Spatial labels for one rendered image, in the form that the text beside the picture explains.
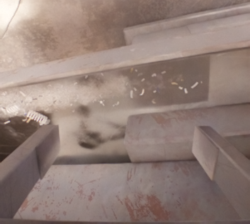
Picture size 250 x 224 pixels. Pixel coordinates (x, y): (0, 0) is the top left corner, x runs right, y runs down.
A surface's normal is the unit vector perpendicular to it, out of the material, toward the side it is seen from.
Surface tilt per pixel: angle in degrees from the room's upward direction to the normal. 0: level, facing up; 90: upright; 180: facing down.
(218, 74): 0
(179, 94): 0
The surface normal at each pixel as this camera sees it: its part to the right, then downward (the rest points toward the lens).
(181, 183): -0.24, -0.78
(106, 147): -0.11, 0.61
